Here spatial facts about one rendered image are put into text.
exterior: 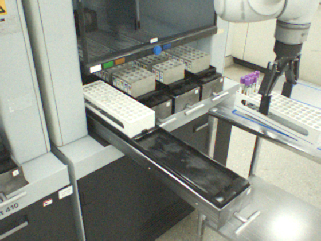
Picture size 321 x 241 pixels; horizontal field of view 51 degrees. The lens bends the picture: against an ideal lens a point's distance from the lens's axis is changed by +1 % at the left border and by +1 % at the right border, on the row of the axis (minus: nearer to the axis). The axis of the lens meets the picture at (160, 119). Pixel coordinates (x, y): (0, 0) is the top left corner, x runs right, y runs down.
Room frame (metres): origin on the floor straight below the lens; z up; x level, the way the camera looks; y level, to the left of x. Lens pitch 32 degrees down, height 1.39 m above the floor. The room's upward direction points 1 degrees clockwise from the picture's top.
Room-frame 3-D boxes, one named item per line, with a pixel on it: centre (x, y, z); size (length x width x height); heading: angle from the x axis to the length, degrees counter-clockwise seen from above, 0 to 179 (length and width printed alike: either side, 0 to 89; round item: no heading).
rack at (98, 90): (0.96, 0.15, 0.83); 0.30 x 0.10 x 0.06; 43
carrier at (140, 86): (1.09, 0.07, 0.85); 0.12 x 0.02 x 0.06; 134
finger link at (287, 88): (0.98, -0.40, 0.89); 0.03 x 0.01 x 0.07; 40
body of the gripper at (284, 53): (0.94, -0.36, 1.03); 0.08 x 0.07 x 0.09; 130
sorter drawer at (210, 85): (1.47, 0.01, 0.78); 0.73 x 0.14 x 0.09; 43
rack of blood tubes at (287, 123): (0.91, -0.38, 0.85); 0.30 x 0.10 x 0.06; 40
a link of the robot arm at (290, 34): (0.94, -0.36, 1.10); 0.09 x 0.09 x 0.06
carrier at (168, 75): (1.19, -0.04, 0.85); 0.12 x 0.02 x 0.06; 133
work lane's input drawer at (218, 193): (0.83, 0.03, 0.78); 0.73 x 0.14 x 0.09; 43
